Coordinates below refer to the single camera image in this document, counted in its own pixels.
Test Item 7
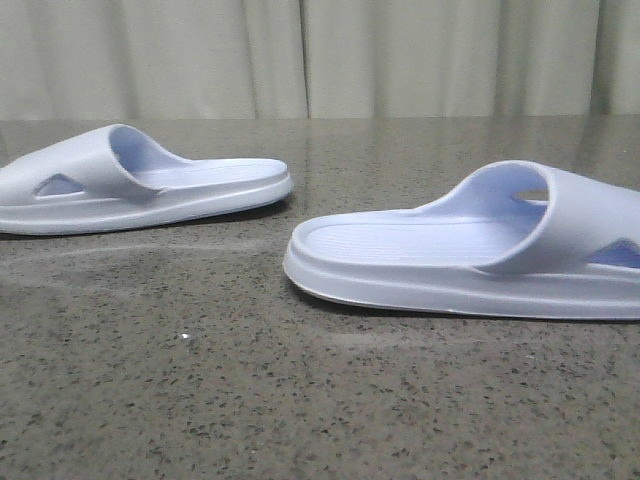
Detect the light blue slipper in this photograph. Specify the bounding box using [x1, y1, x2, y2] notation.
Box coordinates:
[1, 124, 293, 235]
[283, 160, 639, 320]

